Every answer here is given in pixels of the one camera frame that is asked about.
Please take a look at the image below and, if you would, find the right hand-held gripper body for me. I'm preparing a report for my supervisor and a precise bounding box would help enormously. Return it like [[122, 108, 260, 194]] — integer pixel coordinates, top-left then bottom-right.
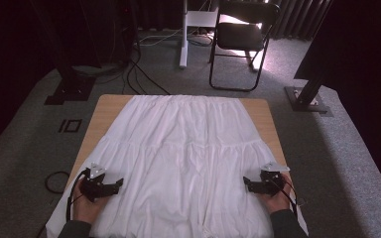
[[260, 162, 291, 196]]

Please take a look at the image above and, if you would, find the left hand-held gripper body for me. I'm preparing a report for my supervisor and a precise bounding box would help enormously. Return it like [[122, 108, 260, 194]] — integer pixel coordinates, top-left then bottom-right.
[[79, 163, 114, 203]]

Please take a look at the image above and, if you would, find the white skirt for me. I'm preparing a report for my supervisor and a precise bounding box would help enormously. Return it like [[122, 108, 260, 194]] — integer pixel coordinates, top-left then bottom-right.
[[45, 94, 310, 238]]

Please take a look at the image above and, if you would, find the person's right hand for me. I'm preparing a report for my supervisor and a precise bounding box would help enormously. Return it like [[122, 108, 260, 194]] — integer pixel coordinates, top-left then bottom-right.
[[257, 175, 294, 216]]

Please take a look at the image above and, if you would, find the person's left hand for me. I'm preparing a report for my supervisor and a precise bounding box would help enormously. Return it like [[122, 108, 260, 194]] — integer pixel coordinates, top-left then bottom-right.
[[72, 184, 110, 223]]

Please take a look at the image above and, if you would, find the black slanted stand with base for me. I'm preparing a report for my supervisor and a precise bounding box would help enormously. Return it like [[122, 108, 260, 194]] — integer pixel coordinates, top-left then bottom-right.
[[284, 73, 329, 114]]

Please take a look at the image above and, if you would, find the black stand with square base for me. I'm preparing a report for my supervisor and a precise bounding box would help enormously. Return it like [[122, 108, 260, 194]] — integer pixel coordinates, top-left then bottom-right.
[[44, 62, 97, 106]]

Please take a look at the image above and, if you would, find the black folding chair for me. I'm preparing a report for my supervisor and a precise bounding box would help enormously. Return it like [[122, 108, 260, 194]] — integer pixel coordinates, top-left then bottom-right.
[[208, 0, 282, 93]]

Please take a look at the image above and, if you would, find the white desk leg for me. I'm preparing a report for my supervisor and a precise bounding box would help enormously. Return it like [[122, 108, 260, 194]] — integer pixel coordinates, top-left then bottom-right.
[[178, 0, 219, 69]]

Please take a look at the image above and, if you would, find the dark pleated curtain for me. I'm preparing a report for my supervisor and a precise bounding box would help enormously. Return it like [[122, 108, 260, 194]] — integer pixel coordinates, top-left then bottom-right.
[[267, 0, 333, 42]]

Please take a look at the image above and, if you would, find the right hand-held gripper cable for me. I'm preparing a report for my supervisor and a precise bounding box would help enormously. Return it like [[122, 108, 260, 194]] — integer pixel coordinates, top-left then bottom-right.
[[267, 172, 300, 221]]

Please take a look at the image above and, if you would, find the coiled black cable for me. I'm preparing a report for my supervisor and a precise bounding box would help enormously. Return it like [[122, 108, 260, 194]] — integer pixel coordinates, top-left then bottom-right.
[[44, 171, 71, 195]]

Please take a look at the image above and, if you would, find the long black floor cable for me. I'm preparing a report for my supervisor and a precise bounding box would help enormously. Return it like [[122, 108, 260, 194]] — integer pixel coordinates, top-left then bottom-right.
[[122, 49, 173, 97]]

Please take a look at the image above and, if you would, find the white floor cable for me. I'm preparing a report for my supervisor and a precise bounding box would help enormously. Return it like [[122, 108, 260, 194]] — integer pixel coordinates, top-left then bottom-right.
[[138, 28, 184, 47]]

